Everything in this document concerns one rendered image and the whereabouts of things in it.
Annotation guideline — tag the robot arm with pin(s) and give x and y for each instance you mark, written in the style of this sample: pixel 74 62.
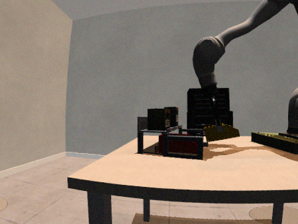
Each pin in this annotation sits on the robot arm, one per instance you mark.
pixel 209 50

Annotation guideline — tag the red bin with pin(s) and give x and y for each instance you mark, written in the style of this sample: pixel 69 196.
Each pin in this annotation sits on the red bin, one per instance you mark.
pixel 180 146

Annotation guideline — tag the yellow bin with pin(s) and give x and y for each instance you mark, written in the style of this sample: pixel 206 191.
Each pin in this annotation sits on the yellow bin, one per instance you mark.
pixel 229 132

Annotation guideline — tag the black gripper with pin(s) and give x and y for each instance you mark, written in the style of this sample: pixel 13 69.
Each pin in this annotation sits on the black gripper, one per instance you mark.
pixel 211 91

